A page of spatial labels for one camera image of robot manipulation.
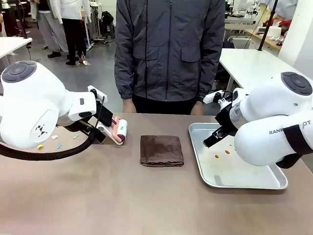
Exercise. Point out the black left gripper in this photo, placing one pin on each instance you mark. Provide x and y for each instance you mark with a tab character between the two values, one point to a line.
86	125

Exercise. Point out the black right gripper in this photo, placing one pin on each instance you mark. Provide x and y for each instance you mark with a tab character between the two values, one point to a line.
226	118

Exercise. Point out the brown cloth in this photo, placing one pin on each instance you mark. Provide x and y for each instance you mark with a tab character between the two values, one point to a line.
161	151

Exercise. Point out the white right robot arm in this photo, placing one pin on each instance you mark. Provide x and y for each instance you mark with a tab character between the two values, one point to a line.
266	117

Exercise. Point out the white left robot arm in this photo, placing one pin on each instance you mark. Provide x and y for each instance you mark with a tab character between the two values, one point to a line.
31	105

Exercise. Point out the person's left hand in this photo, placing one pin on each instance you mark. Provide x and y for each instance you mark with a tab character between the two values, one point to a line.
197	108

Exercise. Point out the person's right hand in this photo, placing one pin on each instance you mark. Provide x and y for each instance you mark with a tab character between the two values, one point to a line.
128	106

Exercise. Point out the white folded roller stand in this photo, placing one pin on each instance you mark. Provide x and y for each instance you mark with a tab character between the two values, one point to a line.
107	133

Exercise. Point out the silver metal tray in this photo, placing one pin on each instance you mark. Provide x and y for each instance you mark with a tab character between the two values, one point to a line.
220	171

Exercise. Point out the dark wrist watch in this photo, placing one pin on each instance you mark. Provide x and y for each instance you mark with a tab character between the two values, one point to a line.
200	99

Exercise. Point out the large white side table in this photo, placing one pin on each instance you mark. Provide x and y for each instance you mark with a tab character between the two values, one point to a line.
249	63

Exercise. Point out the person in grey jacket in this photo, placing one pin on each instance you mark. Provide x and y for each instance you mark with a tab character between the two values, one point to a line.
168	49

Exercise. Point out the bystander white coat black trousers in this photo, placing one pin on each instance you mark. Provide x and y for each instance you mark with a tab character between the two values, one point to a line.
74	29

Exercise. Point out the wooden background table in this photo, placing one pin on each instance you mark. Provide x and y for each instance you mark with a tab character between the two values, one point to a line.
266	39

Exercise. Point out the black backpack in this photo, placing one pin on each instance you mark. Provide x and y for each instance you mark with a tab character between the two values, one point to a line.
107	23

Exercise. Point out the bystander grey trousers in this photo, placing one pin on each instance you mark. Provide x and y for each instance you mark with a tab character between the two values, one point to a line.
52	29

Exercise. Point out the black stand pole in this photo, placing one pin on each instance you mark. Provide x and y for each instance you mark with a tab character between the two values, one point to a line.
22	19
267	24

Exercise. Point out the small white side table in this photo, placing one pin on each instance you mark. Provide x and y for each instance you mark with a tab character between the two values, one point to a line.
12	45

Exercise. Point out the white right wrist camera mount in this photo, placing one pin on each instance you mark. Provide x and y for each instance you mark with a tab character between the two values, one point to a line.
211	96

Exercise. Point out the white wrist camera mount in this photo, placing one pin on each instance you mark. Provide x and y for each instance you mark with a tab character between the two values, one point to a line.
211	96
99	92

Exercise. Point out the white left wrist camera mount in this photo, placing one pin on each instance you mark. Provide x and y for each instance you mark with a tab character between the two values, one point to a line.
99	92

